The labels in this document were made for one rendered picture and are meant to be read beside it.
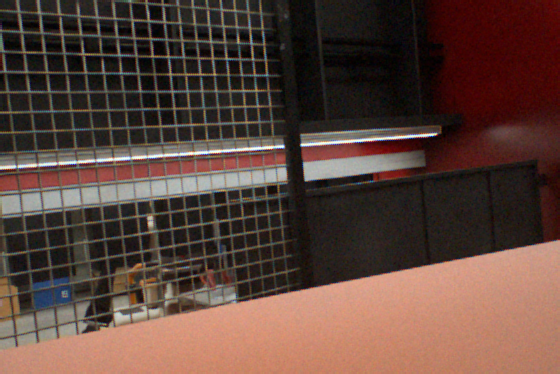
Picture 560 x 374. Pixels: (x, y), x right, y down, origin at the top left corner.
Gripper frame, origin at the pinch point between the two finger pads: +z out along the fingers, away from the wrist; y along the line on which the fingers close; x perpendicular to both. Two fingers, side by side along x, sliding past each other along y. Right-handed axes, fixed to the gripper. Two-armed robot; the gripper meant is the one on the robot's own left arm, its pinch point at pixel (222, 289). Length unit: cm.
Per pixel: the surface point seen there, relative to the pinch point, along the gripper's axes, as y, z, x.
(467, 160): 86, -15, -43
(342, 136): 26, -24, -52
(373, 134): 39, -24, -51
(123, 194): -35, -23, -31
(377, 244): 11, 14, -63
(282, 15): -31, -14, -109
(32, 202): -58, -23, -32
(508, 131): 87, -15, -62
